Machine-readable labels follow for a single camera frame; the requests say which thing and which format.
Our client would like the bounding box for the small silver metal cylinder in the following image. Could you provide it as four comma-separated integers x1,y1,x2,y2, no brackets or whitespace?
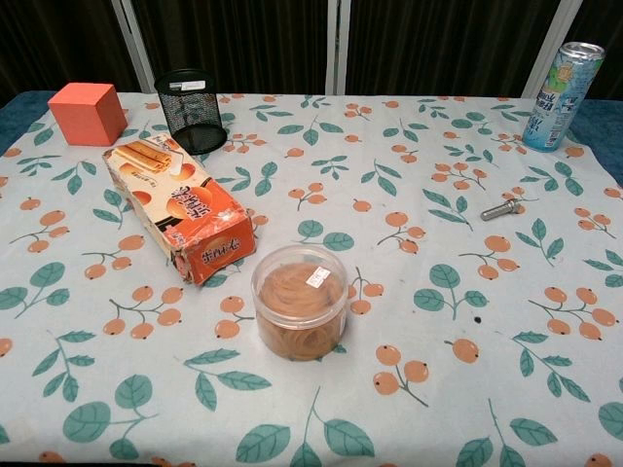
480,194,523,222

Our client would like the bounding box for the floral fruit print tablecloth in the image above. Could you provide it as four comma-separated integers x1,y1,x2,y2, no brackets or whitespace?
0,90,623,467

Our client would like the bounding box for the clear jar of rubber bands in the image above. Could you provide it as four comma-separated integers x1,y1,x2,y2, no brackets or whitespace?
250,244,350,363

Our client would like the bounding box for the orange egg roll snack box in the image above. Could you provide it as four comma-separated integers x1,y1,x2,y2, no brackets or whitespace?
101,135,258,286

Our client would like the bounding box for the black mesh pen holder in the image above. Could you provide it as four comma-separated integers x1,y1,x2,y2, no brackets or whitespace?
154,68,229,156

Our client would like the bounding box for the orange cube block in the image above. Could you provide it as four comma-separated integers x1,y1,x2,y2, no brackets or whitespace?
47,82,128,147

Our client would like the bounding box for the light blue drink can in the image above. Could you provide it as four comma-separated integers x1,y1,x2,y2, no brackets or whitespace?
521,41,606,154

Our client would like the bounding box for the white folding screen frame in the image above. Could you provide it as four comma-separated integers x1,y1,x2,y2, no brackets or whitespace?
110,0,595,100

